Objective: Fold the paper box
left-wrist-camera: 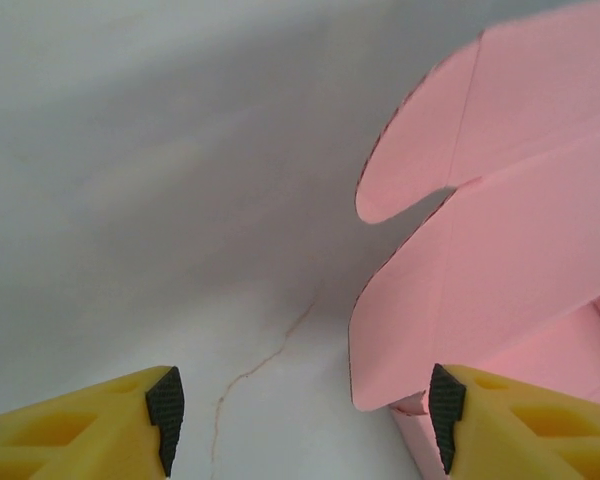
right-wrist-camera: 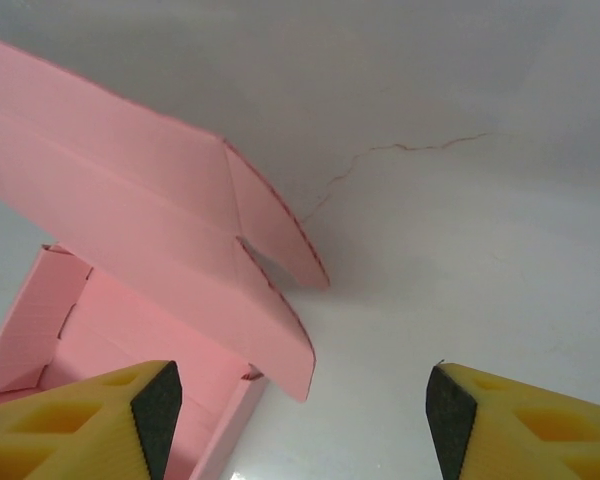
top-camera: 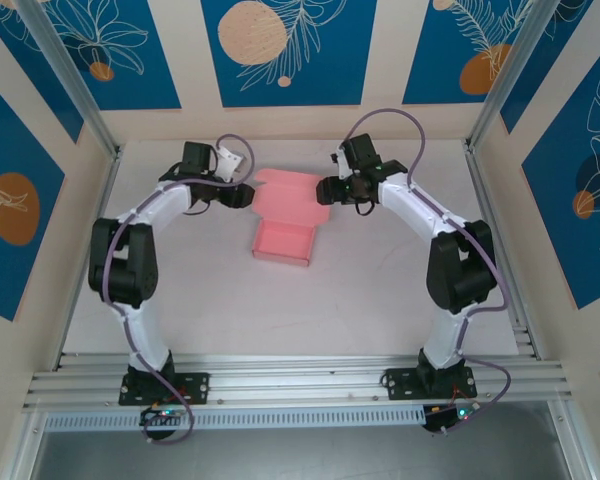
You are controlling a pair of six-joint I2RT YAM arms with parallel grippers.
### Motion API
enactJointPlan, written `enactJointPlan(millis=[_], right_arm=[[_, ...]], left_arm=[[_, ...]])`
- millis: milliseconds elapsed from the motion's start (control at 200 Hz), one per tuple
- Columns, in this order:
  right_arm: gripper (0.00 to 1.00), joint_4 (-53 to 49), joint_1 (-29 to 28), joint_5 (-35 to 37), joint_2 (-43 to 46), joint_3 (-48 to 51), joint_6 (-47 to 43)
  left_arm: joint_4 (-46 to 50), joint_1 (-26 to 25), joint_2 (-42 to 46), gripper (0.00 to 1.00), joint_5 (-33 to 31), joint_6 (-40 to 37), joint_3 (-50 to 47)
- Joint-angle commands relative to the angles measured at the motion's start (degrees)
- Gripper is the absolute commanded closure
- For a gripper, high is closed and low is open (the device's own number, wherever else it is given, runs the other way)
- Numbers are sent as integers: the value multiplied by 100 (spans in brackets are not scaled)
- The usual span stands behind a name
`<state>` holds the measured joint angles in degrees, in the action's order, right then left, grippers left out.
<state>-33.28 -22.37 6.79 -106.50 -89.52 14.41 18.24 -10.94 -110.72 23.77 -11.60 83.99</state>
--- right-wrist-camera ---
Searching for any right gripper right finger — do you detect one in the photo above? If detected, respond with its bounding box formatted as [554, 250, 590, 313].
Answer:
[426, 363, 600, 480]

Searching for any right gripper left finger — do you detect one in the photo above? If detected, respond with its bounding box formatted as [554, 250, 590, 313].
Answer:
[0, 359, 184, 480]

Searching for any pink paper box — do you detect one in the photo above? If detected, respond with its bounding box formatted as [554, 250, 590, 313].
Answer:
[0, 32, 331, 480]

